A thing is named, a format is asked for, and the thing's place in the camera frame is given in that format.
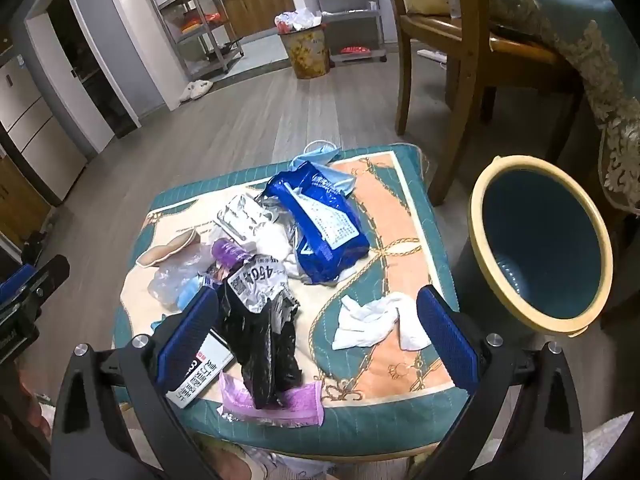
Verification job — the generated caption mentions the blue plastic package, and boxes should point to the blue plastic package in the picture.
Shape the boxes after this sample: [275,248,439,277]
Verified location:
[263,161,371,285]

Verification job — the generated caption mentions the purple bottle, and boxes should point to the purple bottle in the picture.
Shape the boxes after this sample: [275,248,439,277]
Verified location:
[210,239,256,276]

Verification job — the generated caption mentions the person's left hand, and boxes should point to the person's left hand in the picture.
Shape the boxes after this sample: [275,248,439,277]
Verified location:
[0,367,53,441]

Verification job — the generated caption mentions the white door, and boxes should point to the white door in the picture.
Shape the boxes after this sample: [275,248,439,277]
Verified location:
[25,12,117,155]

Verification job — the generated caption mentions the dark blue bin yellow rim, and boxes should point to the dark blue bin yellow rim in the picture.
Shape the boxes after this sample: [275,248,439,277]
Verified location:
[452,156,615,338]

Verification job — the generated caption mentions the light blue face mask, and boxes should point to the light blue face mask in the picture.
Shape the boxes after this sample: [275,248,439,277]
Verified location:
[291,139,358,197]
[170,275,216,311]

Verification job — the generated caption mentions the black plastic bag white label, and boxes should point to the black plastic bag white label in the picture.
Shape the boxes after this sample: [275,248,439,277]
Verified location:
[217,255,303,410]

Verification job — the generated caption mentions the clear plastic bag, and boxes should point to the clear plastic bag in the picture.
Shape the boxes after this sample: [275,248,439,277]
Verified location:
[147,242,221,306]

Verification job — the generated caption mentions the floral waste bin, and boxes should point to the floral waste bin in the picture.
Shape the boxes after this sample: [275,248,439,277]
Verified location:
[279,29,331,80]

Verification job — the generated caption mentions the black floor device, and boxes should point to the black floor device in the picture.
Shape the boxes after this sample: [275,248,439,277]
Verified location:
[20,230,52,267]

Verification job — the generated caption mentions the beige shell-shaped pad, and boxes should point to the beige shell-shaped pad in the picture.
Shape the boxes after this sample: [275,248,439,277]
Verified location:
[136,230,198,267]

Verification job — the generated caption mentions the purple wrapper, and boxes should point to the purple wrapper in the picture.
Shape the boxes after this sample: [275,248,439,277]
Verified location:
[217,372,326,428]

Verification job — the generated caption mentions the silver blister pack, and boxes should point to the silver blister pack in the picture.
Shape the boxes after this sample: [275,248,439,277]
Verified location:
[216,195,281,241]

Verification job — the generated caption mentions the silver refrigerator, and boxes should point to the silver refrigerator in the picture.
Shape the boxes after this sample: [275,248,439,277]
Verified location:
[0,55,88,202]

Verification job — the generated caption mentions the orange packets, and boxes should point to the orange packets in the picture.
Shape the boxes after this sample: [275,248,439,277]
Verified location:
[180,12,222,34]

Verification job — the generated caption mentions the teal and peach printed cushion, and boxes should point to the teal and peach printed cushion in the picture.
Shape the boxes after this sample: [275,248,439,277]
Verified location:
[112,145,461,463]

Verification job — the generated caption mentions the teal tablecloth with lace trim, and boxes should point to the teal tablecloth with lace trim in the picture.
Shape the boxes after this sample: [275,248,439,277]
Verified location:
[482,0,640,218]

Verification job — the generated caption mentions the wooden chair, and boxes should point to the wooden chair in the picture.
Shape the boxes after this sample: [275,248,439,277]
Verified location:
[380,0,586,208]

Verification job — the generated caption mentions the white bag of rubbish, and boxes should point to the white bag of rubbish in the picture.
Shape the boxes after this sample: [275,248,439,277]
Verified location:
[274,9,324,34]

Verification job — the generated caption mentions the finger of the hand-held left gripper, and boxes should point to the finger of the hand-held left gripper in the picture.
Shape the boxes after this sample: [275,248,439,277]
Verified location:
[0,262,38,307]
[20,254,71,311]

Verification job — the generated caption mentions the wooden kitchen cabinet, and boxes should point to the wooden kitchen cabinet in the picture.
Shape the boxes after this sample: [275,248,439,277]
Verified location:
[220,0,297,39]

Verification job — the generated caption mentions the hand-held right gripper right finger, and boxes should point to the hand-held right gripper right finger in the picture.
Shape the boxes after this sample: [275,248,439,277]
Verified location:
[416,285,586,480]

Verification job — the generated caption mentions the teal plastic scrap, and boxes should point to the teal plastic scrap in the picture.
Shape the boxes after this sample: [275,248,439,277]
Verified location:
[149,314,176,341]

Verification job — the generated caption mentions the wooden side cabinet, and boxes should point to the wooden side cabinet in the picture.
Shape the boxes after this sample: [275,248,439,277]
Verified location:
[0,152,52,250]

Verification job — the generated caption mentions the white printed packet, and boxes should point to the white printed packet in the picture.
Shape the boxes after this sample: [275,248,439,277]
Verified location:
[165,330,236,409]

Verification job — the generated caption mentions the metal shelf rack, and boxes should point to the metal shelf rack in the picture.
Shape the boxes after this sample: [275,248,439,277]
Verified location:
[141,0,246,75]

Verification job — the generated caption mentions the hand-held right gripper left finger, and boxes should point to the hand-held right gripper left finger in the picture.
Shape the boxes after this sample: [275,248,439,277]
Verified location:
[50,287,221,480]

